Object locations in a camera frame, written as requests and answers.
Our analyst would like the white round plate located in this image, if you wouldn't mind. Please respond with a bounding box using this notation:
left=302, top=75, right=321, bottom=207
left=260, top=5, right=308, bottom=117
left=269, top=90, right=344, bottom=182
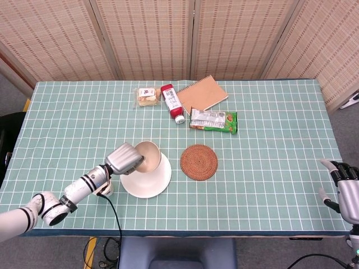
left=119, top=158, right=172, bottom=199

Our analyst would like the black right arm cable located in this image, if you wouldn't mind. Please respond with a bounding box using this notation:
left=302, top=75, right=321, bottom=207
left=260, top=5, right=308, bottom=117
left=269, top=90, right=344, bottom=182
left=286, top=253, right=353, bottom=269

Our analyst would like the bamboo folding screen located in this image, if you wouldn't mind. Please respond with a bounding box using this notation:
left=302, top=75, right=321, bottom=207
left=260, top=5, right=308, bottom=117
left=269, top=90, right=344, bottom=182
left=0, top=0, right=359, bottom=113

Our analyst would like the black chair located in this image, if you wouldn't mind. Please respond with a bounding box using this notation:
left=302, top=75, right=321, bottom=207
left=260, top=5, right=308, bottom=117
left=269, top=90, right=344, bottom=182
left=0, top=112, right=26, bottom=189

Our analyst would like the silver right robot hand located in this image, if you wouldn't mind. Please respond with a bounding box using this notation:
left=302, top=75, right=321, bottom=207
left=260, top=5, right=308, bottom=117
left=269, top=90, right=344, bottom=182
left=318, top=159, right=359, bottom=225

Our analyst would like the brown woven round coaster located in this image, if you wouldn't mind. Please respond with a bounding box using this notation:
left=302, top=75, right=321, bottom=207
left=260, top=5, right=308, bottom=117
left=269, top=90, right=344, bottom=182
left=179, top=143, right=219, bottom=182

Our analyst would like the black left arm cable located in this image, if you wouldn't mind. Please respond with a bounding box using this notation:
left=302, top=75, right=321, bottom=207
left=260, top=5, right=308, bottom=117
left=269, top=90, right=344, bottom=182
left=96, top=192, right=123, bottom=269

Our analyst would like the green grid tablecloth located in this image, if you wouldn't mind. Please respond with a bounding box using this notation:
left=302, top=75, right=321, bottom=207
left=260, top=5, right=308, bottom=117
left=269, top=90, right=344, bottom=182
left=1, top=80, right=351, bottom=238

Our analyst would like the off-white bowl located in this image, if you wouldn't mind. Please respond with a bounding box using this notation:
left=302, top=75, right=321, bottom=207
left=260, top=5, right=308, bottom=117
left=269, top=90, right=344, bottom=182
left=134, top=141, right=163, bottom=174

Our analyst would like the small white flowered cup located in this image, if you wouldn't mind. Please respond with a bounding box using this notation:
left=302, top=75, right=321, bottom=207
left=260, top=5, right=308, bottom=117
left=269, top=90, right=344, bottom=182
left=100, top=182, right=114, bottom=196

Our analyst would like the brown spiral notebook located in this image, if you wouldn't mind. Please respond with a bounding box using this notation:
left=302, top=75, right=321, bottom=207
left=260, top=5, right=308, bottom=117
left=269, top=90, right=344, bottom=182
left=176, top=75, right=229, bottom=112

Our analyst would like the red bottle with white cap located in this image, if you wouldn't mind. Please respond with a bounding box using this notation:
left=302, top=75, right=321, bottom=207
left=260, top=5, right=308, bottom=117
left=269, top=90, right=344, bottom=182
left=160, top=84, right=186, bottom=125

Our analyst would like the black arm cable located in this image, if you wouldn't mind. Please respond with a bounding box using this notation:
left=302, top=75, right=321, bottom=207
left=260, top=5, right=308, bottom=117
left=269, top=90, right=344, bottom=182
left=96, top=192, right=123, bottom=269
left=286, top=253, right=353, bottom=269

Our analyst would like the white screen foot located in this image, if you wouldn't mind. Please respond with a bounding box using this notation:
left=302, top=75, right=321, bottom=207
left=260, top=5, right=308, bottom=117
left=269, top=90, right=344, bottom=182
left=339, top=91, right=359, bottom=110

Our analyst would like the blue-grey padded stool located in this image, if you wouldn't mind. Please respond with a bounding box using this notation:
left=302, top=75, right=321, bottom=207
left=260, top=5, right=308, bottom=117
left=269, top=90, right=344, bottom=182
left=116, top=237, right=238, bottom=269

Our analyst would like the clear wrapped cake slice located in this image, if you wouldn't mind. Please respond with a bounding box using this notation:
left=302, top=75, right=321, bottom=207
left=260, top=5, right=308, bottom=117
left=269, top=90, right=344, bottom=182
left=134, top=87, right=163, bottom=108

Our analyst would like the green snack packet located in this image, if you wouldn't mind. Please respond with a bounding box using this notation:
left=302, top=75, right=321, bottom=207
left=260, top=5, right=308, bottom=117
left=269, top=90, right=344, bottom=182
left=189, top=107, right=238, bottom=135

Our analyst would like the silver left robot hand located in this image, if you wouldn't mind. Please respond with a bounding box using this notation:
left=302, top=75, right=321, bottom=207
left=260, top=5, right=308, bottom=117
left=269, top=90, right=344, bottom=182
left=105, top=142, right=146, bottom=176

